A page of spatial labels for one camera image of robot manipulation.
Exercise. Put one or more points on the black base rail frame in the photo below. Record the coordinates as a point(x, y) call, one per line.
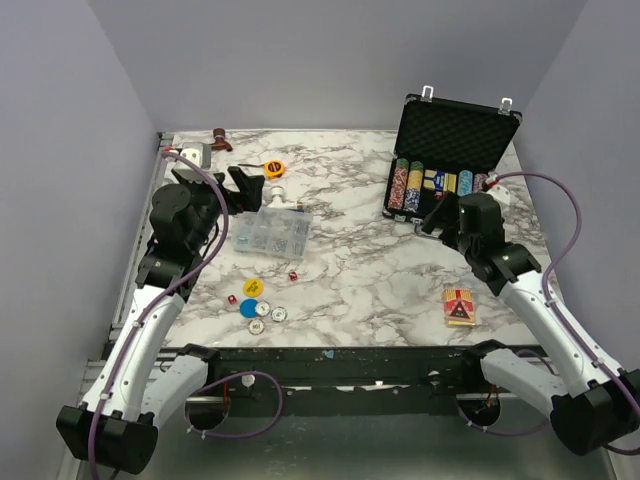
point(364, 281)

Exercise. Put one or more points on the light blue chip row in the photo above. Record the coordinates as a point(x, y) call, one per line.
point(465, 181)

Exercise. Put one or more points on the clear plastic screw organizer box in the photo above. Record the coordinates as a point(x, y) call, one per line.
point(275, 232)

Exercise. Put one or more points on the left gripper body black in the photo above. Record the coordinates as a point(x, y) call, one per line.
point(206, 199)

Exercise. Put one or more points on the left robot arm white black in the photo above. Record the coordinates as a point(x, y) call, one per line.
point(116, 424)

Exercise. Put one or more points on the blue round dealer chip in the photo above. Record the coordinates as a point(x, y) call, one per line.
point(247, 308)

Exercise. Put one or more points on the white green poker chip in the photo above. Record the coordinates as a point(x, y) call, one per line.
point(279, 314)

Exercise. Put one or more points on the yellow round dealer chip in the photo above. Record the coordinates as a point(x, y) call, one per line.
point(253, 287)

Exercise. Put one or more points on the yellow tape measure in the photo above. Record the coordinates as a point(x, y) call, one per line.
point(274, 169)

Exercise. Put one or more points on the white plastic pipe connector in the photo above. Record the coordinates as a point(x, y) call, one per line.
point(278, 200)

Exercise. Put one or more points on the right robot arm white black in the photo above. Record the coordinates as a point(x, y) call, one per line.
point(590, 400)

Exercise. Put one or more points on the yellow green chip row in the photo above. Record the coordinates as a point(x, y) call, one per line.
point(413, 187)

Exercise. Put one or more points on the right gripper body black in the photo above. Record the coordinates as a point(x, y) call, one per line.
point(452, 233)

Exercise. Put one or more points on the pink green chip row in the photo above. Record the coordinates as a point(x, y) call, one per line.
point(479, 183)

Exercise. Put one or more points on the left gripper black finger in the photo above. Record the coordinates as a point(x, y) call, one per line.
point(252, 185)
point(239, 203)

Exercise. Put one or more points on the red poker chip row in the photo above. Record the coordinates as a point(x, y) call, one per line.
point(398, 184)

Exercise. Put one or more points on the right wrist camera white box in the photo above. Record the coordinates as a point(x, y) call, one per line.
point(500, 193)

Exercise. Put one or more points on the black poker chip case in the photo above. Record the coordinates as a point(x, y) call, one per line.
point(449, 136)

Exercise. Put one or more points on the red gold card deck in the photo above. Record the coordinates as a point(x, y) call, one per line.
point(458, 307)

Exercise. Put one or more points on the white red poker chip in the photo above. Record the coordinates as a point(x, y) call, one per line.
point(256, 327)

